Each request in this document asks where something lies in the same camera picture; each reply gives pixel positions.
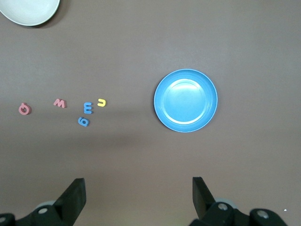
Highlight blue round plate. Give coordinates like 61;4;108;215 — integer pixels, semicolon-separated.
154;68;218;133

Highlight red foam letter w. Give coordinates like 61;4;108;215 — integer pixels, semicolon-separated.
53;98;67;109

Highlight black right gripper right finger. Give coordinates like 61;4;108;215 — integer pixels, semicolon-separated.
190;176;290;226

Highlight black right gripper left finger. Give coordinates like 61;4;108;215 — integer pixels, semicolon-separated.
16;178;86;226

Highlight red foam letter Q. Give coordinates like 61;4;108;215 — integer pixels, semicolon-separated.
18;103;32;116

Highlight cream round plate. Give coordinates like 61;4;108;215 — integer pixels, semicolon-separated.
0;0;61;26

